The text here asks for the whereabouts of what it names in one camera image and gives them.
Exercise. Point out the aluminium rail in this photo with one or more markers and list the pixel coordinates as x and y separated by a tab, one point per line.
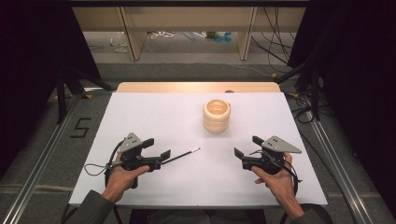
43	155
339	168

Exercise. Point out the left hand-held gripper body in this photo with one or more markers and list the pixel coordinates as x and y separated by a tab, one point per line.
132	157

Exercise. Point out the blue plastic objects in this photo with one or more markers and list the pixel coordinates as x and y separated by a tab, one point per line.
222	36

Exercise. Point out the beige ribbed cup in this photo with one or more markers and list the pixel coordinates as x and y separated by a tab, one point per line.
216	119

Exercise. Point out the wooden table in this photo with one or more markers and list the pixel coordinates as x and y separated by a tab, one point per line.
186	87

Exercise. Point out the light wooden desk frame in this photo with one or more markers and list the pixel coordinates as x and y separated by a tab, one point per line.
134	37

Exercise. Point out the person's left hand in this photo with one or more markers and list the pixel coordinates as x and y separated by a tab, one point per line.
118	180

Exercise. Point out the white board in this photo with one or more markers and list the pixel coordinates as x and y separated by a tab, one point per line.
199	177

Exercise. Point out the black curtain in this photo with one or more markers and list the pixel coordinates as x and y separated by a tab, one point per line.
28	77
358	93

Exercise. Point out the person's right hand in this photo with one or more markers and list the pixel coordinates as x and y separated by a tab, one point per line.
281	185

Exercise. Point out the clear plastic object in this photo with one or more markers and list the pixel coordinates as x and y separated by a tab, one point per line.
120	42

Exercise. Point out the black metal stand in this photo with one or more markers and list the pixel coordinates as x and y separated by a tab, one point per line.
315	93
61	99

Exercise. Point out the black pen with white tip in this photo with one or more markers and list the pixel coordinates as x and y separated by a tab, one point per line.
180	156

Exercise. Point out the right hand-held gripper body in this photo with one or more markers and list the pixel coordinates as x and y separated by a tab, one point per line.
269	160

